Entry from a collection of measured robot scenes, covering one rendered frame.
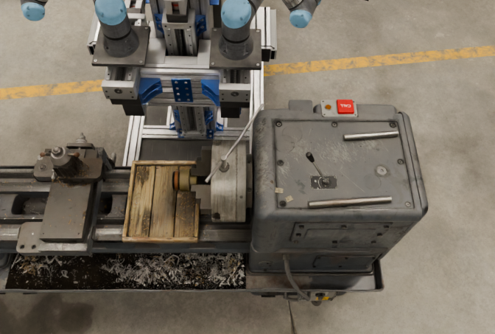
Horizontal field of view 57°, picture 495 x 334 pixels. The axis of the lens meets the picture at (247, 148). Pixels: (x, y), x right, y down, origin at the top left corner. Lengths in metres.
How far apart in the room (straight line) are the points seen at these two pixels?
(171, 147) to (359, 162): 1.49
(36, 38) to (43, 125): 0.81
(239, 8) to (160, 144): 1.27
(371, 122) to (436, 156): 1.61
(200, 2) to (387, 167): 1.03
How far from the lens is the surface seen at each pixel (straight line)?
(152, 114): 3.02
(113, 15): 1.92
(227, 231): 1.93
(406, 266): 2.96
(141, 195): 2.00
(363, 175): 1.65
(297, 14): 1.72
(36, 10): 1.87
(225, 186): 1.62
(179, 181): 1.75
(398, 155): 1.73
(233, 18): 1.85
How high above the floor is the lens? 2.68
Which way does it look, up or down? 60 degrees down
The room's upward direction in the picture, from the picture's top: 3 degrees clockwise
